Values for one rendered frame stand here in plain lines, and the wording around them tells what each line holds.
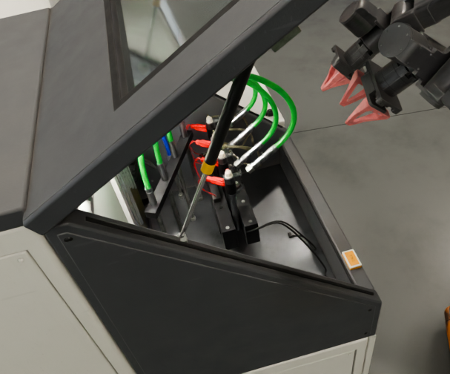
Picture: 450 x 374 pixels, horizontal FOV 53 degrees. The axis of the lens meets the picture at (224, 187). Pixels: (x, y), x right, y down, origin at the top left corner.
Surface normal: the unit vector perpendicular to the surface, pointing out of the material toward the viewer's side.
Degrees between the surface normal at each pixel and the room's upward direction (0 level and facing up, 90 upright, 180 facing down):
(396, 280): 0
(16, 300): 90
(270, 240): 0
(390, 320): 0
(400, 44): 52
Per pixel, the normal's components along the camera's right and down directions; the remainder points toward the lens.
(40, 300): 0.22, 0.67
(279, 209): -0.14, -0.70
